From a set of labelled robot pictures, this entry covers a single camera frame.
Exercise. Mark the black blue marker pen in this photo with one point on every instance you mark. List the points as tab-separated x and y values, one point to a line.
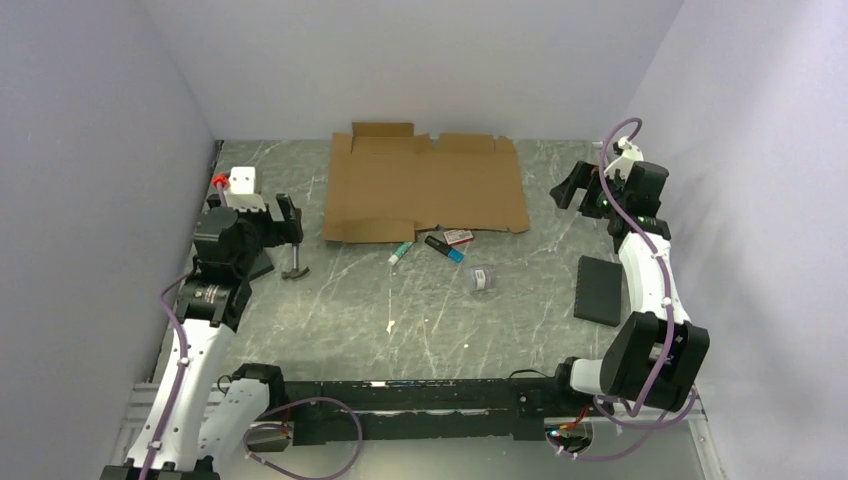
444	249

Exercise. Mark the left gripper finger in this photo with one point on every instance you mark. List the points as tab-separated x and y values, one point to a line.
285	205
295	233

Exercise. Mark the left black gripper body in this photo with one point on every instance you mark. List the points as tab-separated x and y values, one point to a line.
271	232

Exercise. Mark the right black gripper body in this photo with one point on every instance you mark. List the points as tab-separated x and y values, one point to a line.
615	187

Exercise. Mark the left black rectangular pad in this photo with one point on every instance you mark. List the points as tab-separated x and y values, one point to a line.
262	266

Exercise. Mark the small red white box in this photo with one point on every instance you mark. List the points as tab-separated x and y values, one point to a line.
458	236

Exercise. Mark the right black rectangular pad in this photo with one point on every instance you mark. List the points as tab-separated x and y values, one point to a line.
598	291

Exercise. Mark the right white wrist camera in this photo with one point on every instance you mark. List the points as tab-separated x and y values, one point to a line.
620	157

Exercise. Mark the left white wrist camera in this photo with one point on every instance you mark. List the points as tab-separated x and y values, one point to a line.
243	192

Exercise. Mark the black handled claw hammer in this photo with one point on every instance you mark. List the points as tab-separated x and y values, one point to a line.
297	270

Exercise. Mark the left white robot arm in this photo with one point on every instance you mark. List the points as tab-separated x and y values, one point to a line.
181	438

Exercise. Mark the black rectangular pad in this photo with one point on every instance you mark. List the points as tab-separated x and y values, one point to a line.
598	291
262	266

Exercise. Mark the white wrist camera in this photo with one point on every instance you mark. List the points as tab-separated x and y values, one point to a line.
243	192
620	157

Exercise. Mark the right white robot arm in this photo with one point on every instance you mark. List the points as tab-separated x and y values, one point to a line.
655	357

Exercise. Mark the green white glue stick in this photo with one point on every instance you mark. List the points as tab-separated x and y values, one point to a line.
399	252

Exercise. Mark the brown cardboard box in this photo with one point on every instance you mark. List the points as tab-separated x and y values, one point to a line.
387	183

